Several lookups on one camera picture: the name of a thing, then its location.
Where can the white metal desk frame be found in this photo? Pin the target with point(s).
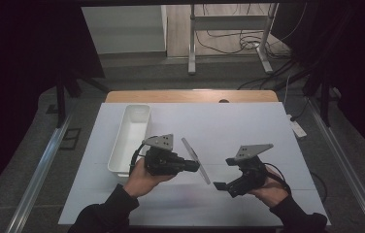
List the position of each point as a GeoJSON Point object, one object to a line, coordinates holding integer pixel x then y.
{"type": "Point", "coordinates": [229, 23]}

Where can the aluminium rail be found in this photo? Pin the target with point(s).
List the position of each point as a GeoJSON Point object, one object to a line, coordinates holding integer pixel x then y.
{"type": "Point", "coordinates": [348, 168]}
{"type": "Point", "coordinates": [41, 171]}

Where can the black curtain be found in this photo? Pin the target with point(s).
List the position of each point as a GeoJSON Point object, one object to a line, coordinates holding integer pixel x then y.
{"type": "Point", "coordinates": [358, 64]}
{"type": "Point", "coordinates": [18, 81]}

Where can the iridescent phone case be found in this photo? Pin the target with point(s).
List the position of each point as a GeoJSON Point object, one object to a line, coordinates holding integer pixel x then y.
{"type": "Point", "coordinates": [196, 160]}

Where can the black floor frame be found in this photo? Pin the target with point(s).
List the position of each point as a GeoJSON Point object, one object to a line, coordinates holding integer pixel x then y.
{"type": "Point", "coordinates": [70, 138]}

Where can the wooden table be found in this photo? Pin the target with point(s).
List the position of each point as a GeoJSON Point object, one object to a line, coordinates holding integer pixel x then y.
{"type": "Point", "coordinates": [177, 96]}

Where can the person's left hand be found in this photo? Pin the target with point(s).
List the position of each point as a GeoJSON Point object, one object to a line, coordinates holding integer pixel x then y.
{"type": "Point", "coordinates": [141, 183]}

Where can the white power strip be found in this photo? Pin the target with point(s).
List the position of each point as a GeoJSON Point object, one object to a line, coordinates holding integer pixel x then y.
{"type": "Point", "coordinates": [297, 126]}

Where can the white cabinet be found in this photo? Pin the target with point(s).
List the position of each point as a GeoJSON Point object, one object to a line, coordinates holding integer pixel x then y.
{"type": "Point", "coordinates": [124, 30]}

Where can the white table mat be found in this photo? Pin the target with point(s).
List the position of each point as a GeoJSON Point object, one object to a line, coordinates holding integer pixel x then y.
{"type": "Point", "coordinates": [229, 126]}

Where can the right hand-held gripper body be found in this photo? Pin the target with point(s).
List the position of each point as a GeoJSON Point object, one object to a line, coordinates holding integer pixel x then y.
{"type": "Point", "coordinates": [250, 176]}

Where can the person's right hand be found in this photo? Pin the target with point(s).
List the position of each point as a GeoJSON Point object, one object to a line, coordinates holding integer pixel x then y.
{"type": "Point", "coordinates": [274, 191]}

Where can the black metal stand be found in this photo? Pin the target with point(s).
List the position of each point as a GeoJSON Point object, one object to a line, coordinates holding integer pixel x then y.
{"type": "Point", "coordinates": [61, 100]}
{"type": "Point", "coordinates": [324, 100]}

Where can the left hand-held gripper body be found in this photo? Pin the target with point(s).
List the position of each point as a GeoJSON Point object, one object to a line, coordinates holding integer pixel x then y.
{"type": "Point", "coordinates": [161, 161]}

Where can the white plastic storage bin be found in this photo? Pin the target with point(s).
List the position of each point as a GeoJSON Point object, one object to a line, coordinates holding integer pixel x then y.
{"type": "Point", "coordinates": [128, 142]}

